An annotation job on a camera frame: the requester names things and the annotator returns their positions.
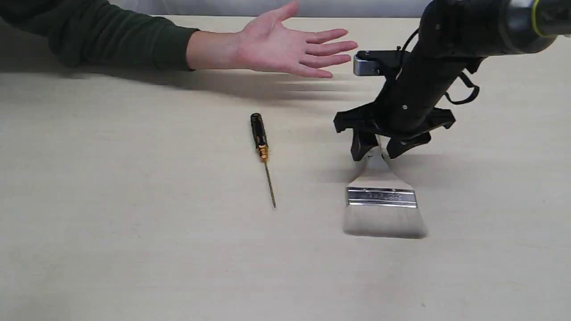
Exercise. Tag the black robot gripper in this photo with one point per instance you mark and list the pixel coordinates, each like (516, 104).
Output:
(407, 126)

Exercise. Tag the wide wooden paint brush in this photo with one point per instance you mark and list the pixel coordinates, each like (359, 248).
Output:
(380, 204)

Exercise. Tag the black and gold screwdriver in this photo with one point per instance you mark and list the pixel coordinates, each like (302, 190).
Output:
(262, 148)

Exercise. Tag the forearm in dark green sleeve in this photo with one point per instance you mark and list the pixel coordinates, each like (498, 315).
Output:
(96, 32)

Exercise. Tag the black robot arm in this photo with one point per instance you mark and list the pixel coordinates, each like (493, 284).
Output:
(453, 38)

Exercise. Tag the open bare human hand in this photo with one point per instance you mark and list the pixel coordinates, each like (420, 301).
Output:
(267, 45)

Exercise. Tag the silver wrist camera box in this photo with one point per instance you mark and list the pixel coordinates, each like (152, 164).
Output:
(387, 63)

